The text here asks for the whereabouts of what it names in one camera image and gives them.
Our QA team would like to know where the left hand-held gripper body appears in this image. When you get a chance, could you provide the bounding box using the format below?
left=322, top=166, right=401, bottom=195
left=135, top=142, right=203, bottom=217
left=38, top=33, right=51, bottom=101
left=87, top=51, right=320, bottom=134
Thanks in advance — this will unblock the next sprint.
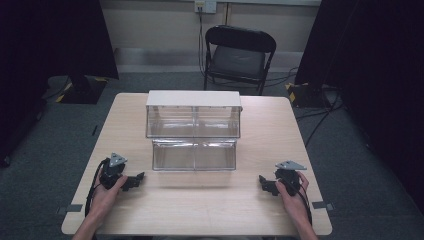
left=99, top=152, right=129, bottom=191

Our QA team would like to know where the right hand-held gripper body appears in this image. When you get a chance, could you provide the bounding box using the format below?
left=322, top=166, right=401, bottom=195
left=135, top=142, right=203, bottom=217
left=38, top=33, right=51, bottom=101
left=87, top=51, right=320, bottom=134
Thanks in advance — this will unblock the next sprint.
left=274, top=160, right=308, bottom=197

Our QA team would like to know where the person's left hand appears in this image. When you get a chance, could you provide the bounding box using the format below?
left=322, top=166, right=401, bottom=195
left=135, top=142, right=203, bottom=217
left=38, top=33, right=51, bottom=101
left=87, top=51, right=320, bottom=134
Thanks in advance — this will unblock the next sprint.
left=87, top=174, right=129, bottom=222

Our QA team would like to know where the person's right hand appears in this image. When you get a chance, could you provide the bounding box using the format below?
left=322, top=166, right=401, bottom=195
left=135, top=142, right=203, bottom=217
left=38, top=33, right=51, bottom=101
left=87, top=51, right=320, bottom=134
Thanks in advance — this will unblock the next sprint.
left=275, top=170, right=311, bottom=225

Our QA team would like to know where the grey tape strip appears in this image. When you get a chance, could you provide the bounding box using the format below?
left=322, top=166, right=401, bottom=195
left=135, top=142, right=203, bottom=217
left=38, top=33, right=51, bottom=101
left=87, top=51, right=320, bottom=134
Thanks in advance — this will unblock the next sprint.
left=55, top=203, right=84, bottom=215
left=311, top=200, right=336, bottom=212

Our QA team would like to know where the clear plastic drawer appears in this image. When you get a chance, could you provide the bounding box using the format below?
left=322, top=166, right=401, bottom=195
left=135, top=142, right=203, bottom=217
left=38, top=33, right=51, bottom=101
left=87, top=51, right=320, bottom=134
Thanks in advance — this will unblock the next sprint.
left=151, top=137, right=239, bottom=172

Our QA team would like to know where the black stand base yellow tape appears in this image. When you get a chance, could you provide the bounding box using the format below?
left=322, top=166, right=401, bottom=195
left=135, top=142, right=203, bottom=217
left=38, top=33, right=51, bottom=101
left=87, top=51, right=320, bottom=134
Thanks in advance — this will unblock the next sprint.
left=54, top=74, right=110, bottom=105
left=284, top=81, right=335, bottom=109

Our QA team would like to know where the clear cabinet with white top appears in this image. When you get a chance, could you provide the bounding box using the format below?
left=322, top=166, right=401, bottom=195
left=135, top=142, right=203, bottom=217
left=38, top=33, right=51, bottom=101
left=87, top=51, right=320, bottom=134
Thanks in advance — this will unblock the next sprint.
left=145, top=89, right=244, bottom=140

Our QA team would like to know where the black folding chair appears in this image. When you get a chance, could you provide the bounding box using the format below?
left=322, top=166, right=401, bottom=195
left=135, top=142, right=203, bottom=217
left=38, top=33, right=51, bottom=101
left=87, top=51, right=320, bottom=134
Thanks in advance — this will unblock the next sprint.
left=203, top=24, right=278, bottom=97

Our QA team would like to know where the black curtain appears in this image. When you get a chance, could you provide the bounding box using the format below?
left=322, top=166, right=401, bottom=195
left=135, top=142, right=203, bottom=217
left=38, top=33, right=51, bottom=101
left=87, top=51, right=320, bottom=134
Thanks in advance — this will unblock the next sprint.
left=294, top=0, right=424, bottom=205

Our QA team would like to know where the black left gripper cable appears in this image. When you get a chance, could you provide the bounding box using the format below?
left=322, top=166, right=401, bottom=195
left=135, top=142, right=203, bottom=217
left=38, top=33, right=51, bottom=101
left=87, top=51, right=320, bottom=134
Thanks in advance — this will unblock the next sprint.
left=84, top=158, right=111, bottom=218

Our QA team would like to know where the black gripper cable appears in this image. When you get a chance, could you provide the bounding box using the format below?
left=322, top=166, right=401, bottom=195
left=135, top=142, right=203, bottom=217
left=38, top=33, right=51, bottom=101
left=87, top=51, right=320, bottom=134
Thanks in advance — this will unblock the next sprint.
left=84, top=158, right=111, bottom=218
left=297, top=185, right=314, bottom=226

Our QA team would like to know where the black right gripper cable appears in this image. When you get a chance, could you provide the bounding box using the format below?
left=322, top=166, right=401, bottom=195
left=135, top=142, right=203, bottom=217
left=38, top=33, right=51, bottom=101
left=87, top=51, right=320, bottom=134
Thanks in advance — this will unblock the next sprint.
left=297, top=185, right=314, bottom=226

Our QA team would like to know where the black floor cable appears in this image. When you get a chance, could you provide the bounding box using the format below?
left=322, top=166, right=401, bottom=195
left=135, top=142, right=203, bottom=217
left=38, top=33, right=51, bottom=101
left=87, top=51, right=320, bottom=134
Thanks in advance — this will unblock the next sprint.
left=266, top=66, right=345, bottom=148

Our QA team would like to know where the black wall outlet cable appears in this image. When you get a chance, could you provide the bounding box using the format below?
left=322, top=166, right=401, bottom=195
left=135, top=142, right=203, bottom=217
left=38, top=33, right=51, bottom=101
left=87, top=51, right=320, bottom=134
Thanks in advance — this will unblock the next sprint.
left=197, top=7, right=207, bottom=77

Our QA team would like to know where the white wall outlet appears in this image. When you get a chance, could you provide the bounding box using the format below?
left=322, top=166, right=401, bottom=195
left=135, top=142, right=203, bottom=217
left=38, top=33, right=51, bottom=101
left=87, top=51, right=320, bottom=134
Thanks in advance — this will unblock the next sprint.
left=194, top=0, right=218, bottom=15

